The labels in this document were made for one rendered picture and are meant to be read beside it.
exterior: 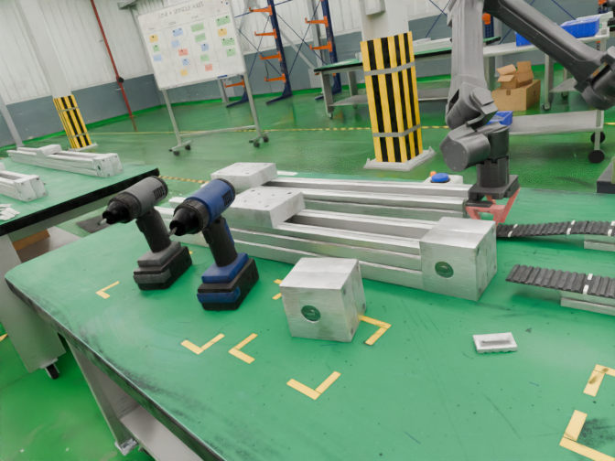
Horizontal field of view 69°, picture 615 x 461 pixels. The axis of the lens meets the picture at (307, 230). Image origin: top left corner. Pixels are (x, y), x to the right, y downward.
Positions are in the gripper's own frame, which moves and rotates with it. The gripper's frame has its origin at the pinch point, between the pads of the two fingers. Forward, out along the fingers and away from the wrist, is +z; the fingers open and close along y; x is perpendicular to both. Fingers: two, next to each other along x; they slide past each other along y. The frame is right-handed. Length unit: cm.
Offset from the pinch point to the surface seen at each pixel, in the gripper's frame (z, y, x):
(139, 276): -2, 45, -58
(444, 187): -6.7, -2.3, -10.8
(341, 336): 0.9, 41.2, -9.2
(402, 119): 35, -268, -162
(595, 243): 0.5, 1.9, 17.4
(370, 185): -6.6, -2.0, -28.9
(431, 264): -3.5, 24.1, -2.2
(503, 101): 65, -472, -140
